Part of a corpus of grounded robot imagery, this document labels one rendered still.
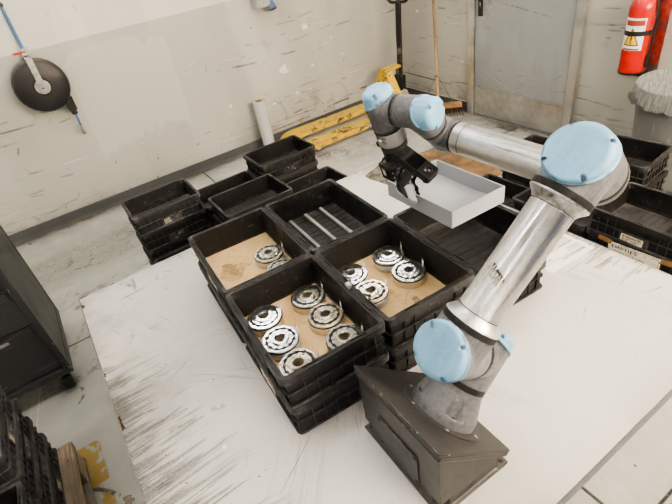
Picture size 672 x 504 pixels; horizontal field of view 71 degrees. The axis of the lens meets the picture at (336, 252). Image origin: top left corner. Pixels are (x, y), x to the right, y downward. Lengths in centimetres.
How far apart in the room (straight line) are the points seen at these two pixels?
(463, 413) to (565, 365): 45
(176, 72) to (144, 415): 338
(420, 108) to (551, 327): 78
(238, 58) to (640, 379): 400
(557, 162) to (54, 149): 395
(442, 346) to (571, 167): 38
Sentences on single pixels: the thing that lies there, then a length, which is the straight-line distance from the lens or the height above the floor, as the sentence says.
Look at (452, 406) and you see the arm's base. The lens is 107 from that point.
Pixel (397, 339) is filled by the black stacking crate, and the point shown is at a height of 84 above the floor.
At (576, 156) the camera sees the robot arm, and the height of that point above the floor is 139.
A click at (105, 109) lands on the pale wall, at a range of 436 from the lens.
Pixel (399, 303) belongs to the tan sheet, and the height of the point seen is 83.
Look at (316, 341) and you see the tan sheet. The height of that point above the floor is 83.
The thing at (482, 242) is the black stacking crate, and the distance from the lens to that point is 162.
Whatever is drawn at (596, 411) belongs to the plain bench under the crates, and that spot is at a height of 70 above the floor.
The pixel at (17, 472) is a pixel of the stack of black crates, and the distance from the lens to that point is 195.
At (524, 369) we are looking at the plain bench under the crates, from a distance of 141.
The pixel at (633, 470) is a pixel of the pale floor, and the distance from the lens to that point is 215.
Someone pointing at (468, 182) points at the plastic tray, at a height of 106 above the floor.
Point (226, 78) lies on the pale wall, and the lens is 460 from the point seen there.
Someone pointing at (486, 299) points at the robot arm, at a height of 116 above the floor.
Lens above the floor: 177
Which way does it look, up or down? 35 degrees down
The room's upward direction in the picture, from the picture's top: 11 degrees counter-clockwise
